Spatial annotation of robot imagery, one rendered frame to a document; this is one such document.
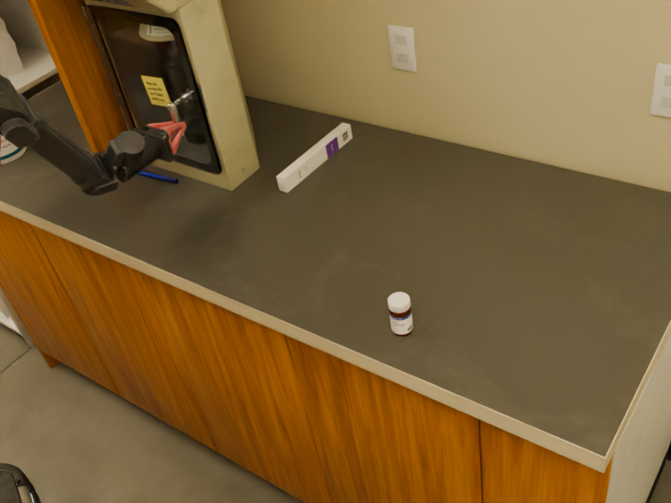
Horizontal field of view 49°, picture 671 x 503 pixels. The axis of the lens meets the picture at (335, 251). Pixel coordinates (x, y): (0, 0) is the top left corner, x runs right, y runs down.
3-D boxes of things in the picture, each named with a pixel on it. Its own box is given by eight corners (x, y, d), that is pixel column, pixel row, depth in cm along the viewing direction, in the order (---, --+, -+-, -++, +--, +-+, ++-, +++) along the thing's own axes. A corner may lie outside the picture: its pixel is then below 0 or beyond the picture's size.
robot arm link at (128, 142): (75, 164, 159) (92, 197, 157) (78, 135, 149) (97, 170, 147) (127, 149, 165) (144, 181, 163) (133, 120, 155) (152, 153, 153)
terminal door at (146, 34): (140, 149, 196) (86, 3, 171) (224, 175, 181) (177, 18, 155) (138, 150, 196) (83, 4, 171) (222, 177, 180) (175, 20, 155)
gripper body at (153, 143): (137, 125, 167) (113, 142, 163) (168, 134, 162) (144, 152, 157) (147, 149, 171) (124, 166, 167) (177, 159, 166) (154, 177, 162)
